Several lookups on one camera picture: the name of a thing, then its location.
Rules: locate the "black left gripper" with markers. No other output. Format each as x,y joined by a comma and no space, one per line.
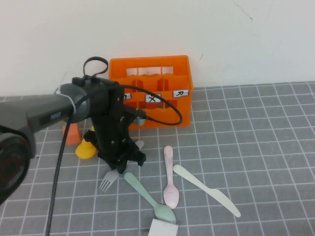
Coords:
110,132

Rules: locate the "grey plastic fork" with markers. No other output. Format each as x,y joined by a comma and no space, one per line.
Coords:
108,180

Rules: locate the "green plastic spoon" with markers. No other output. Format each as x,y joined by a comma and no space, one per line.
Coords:
145,194

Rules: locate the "pink plastic spoon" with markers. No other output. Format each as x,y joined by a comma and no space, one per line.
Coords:
171,194

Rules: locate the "cream plastic knife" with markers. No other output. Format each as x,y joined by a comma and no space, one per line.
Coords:
209,190

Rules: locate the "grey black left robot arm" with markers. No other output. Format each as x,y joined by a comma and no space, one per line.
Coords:
44,115

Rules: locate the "orange plastic cutlery holder crate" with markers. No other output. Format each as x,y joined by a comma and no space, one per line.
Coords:
182,73

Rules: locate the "yellow rubber duck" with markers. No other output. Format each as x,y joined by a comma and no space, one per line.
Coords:
85,151

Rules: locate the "orange foam cube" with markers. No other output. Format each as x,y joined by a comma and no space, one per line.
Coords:
73,135

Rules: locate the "white label spoon character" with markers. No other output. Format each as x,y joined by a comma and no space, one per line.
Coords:
128,97

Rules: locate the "white label fork character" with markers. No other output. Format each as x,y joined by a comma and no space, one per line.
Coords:
153,99

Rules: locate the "white rectangular box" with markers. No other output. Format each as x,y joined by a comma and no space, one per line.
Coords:
163,227

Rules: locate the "white label knife character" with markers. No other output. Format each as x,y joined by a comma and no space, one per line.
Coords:
180,93

